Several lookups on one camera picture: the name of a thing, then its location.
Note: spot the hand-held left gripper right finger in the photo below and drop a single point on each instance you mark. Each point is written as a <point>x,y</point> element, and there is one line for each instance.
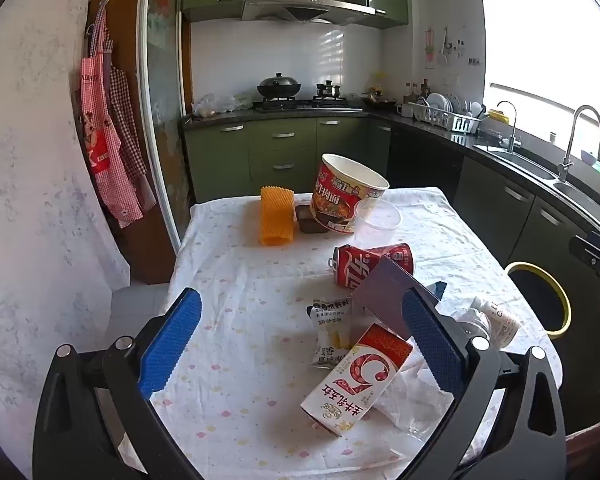
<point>430,340</point>

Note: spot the pink clothing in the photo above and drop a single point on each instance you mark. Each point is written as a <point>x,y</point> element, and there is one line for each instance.
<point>595,440</point>

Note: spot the white floral tablecloth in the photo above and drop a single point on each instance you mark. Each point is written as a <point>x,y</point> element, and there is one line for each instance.
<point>240,270</point>

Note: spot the tall steel faucet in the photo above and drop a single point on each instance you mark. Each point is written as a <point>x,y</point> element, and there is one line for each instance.
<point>564,160</point>

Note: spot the small steel faucet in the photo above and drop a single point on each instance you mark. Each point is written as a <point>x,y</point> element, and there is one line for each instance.
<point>514,132</point>

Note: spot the clear plastic cup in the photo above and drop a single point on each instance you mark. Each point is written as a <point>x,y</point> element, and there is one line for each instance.
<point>380,215</point>

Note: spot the black gas stove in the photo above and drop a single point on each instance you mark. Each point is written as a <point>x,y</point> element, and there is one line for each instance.
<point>305,105</point>

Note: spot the black lidded wok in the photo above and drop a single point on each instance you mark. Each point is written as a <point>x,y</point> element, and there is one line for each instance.
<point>279,89</point>

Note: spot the hanging kitchen utensils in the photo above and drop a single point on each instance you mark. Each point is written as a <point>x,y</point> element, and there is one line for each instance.
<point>452,45</point>

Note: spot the small white bottle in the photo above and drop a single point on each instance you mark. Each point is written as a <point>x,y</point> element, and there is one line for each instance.
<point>500,322</point>

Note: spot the seasoning bottles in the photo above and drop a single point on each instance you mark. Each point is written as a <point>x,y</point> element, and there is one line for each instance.
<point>417,92</point>

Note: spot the brown checked apron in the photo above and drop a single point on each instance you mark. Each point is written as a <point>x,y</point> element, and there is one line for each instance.
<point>130,130</point>

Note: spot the brown plastic tray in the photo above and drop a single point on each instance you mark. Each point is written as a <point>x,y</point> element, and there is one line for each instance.
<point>307,221</point>

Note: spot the red cola can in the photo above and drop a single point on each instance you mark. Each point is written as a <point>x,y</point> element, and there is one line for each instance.
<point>397,255</point>
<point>352,265</point>

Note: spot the white dish rack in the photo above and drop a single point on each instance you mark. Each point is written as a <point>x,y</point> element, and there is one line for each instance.
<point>447,117</point>

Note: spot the red checked apron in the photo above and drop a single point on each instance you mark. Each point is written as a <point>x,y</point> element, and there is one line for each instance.
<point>100,125</point>

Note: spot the steel double sink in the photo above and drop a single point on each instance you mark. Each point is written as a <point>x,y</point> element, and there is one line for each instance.
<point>530,162</point>

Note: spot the blue bowl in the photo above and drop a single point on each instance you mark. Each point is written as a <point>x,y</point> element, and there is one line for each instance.
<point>588,157</point>

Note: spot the bright window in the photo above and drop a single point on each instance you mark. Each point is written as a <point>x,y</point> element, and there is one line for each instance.
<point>545,35</point>

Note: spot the pink wall hanging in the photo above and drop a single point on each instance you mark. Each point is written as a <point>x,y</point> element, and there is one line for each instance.
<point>430,47</point>

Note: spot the dark frying pan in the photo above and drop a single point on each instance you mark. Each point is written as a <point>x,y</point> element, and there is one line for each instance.
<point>379,100</point>

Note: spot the black kitchen countertop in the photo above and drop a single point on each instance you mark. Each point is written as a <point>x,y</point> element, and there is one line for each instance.
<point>430,127</point>

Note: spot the white snack packet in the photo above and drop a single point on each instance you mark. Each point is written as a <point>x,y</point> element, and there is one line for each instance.
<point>330,315</point>

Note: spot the grey blue tube packet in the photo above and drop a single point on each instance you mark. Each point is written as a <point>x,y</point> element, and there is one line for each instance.
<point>380,295</point>

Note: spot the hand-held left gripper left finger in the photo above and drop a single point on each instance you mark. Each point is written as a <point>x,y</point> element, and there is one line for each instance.
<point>172,340</point>

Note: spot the frosted glass sliding door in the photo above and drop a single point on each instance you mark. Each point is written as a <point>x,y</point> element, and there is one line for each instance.
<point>165,85</point>

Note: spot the dark kitchen base cabinet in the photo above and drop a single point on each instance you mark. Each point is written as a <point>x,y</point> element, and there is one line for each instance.
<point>495,210</point>

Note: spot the small black pot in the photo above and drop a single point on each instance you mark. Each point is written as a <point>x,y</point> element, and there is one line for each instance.
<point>328,89</point>

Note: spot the yellow sponge holder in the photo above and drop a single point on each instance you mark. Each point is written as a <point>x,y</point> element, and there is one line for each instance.
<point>497,116</point>

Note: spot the red white milk carton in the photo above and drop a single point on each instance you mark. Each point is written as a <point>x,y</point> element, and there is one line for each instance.
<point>360,375</point>

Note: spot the yellow rimmed trash bin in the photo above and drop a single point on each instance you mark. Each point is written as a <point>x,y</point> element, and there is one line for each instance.
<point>565,305</point>

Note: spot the green kitchen base cabinet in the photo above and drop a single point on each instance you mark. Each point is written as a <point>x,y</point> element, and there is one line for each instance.
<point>280,155</point>

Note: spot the clear plastic bags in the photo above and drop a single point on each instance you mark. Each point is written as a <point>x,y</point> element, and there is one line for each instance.
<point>215,105</point>

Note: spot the red instant noodle cup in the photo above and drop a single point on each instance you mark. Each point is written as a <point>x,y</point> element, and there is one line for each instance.
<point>337,195</point>

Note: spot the white mug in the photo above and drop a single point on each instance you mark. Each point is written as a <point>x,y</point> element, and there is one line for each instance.
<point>405,110</point>

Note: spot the orange foam fruit net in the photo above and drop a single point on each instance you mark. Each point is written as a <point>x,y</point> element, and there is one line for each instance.
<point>276,215</point>

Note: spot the white paper towel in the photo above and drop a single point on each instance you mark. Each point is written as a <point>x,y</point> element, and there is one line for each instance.
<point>405,402</point>

